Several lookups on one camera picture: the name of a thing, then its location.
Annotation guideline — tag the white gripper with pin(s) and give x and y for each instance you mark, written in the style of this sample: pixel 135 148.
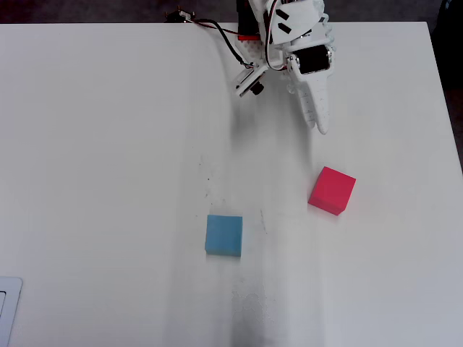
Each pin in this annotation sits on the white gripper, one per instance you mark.
pixel 313 60

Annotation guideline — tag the blue foam cube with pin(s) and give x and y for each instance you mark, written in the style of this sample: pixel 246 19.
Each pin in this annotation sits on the blue foam cube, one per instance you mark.
pixel 223 235

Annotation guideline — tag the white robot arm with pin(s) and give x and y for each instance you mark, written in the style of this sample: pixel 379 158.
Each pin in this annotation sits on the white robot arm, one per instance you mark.
pixel 293 18

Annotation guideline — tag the red foam cube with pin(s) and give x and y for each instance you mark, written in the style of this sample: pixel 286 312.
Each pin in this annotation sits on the red foam cube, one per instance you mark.
pixel 331 191

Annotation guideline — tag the small controller circuit board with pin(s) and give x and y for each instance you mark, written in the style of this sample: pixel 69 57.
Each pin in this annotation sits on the small controller circuit board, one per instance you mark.
pixel 179 16

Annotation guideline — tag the white tray corner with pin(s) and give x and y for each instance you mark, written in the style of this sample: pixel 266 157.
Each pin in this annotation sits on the white tray corner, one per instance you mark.
pixel 11 307

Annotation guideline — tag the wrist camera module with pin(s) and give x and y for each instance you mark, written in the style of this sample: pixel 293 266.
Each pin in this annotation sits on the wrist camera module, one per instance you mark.
pixel 246 81

